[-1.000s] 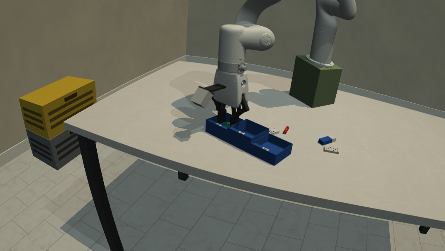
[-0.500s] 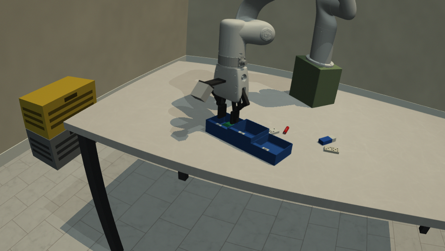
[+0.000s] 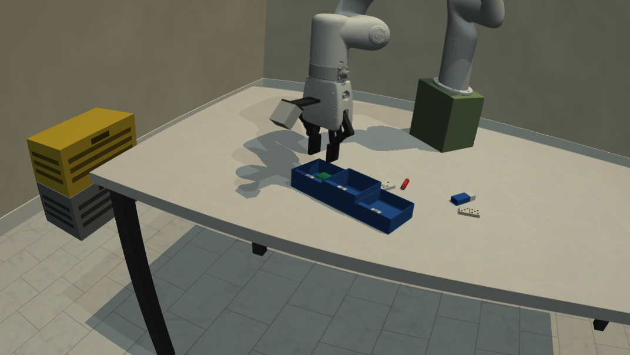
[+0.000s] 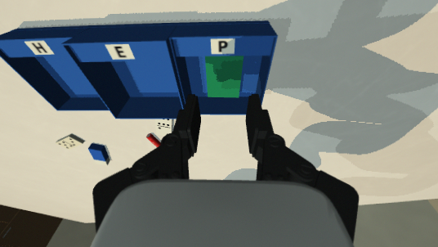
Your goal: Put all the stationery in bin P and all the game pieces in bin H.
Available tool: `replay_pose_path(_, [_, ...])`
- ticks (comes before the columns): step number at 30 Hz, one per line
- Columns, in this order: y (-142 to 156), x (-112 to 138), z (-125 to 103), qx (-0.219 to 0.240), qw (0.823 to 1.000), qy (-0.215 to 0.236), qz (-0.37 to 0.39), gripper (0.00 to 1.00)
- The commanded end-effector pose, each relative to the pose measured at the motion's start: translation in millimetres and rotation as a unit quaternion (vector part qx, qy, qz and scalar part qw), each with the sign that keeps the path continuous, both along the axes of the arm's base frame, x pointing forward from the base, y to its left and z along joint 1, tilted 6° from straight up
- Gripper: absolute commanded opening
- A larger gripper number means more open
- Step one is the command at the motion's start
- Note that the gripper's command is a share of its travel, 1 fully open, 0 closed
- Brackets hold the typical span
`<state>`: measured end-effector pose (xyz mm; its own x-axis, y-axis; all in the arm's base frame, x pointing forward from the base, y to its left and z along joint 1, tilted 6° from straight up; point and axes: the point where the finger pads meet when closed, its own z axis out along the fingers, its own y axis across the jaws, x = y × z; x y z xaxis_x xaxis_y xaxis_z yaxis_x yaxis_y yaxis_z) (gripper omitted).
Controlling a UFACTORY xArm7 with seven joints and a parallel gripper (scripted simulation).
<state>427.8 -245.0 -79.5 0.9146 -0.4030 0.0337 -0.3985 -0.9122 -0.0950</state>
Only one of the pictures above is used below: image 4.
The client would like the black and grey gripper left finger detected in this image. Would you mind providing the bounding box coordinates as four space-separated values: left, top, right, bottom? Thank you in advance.
92 94 201 233

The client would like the grey and cream domino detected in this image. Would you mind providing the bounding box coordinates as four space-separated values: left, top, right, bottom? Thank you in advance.
56 133 85 150

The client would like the red aaa battery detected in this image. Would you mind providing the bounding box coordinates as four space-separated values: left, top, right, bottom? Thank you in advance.
146 133 161 147

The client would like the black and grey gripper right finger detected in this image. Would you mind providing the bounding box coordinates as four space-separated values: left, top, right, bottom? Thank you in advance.
246 94 360 243

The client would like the white domino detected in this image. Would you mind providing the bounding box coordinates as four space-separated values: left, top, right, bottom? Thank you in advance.
155 119 173 136

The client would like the blue rack of bins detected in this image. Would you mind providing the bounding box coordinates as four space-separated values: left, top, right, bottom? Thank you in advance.
0 20 278 119

